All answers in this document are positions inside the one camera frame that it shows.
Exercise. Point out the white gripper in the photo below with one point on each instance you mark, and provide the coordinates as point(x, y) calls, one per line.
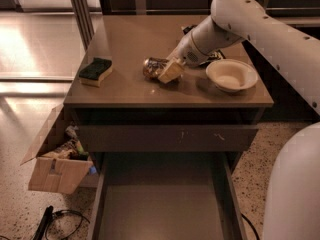
point(185, 53)

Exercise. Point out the orange soda can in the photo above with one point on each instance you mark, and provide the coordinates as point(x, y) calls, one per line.
point(153, 67)

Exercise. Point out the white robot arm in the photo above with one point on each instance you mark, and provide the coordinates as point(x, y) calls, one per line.
point(292, 209)

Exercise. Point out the grey drawer cabinet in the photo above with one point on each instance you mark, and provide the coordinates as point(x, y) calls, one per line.
point(126, 97)

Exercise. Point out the top drawer front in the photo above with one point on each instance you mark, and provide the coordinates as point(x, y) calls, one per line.
point(167, 138)

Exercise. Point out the open middle drawer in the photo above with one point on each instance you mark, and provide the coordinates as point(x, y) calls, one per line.
point(166, 196)

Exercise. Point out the blue chip bag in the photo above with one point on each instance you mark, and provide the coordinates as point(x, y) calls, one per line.
point(213, 54)

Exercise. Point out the white bowl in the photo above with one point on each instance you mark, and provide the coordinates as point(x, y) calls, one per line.
point(231, 75)

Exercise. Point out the green yellow sponge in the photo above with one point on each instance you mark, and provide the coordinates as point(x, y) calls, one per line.
point(94, 73)

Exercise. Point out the cardboard box with trash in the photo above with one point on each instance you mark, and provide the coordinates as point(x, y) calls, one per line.
point(61, 163)

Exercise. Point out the black device on floor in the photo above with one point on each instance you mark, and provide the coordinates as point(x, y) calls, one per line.
point(44, 222)

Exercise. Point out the metal window frame post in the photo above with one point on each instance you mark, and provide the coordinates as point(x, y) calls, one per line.
point(84, 22)

